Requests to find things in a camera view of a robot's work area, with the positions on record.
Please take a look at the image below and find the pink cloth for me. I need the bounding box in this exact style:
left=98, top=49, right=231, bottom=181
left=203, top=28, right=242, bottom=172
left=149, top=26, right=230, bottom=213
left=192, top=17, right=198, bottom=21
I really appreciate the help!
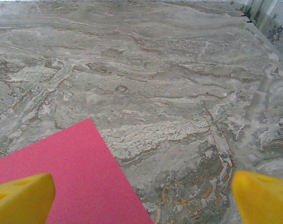
left=0, top=118, right=155, bottom=224

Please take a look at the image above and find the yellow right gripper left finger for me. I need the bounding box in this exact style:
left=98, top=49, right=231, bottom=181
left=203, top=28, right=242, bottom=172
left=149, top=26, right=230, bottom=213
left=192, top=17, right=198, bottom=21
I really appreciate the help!
left=0, top=173, right=56, bottom=224

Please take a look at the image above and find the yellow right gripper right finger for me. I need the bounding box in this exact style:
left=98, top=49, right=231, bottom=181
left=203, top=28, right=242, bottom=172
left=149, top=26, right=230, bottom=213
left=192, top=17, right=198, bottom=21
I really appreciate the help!
left=231, top=170, right=283, bottom=224

